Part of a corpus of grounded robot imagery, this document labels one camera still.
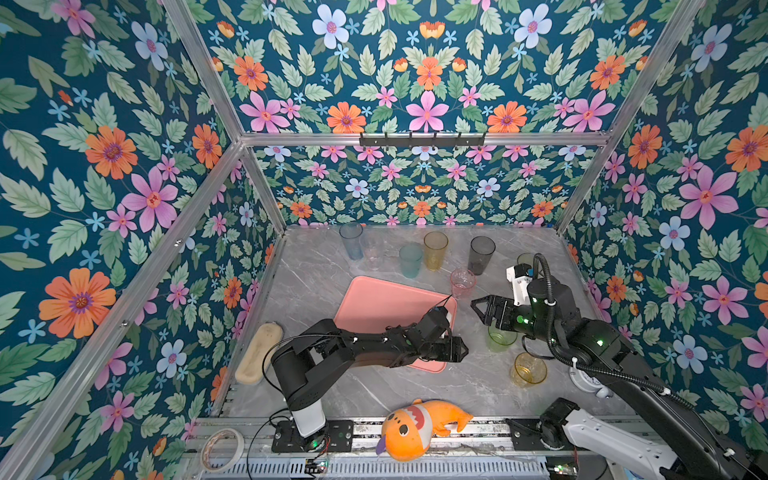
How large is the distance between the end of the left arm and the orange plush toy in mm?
123

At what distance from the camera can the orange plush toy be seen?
2.20 ft

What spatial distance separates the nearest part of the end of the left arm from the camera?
2.23 ft
